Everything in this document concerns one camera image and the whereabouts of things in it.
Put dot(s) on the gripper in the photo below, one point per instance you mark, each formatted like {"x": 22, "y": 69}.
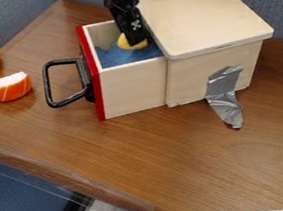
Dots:
{"x": 122, "y": 1}

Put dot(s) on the yellow toy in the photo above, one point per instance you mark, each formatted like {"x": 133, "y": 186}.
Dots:
{"x": 122, "y": 43}

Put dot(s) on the drawer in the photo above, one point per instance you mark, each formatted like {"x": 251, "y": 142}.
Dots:
{"x": 132, "y": 85}

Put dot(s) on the blue cloth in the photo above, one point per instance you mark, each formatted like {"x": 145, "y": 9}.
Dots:
{"x": 114, "y": 57}

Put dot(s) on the cabinet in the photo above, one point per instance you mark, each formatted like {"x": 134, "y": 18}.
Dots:
{"x": 203, "y": 20}

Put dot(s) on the orange and white toy sushi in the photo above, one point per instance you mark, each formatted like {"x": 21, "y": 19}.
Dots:
{"x": 10, "y": 87}

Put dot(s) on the silver duct tape strip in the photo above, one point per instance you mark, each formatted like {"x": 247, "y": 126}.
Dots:
{"x": 223, "y": 94}

